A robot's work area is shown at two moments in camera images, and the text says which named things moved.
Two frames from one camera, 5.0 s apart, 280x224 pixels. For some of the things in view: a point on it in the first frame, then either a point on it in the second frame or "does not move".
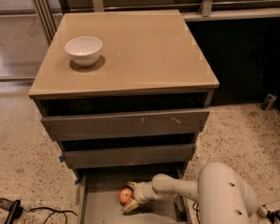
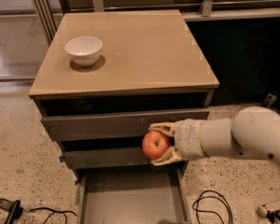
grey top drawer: (108, 126) does not move
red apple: (125, 195) to (156, 144)
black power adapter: (14, 208) does not move
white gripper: (142, 191) to (189, 139)
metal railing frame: (196, 3) does not move
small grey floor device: (271, 98) does not move
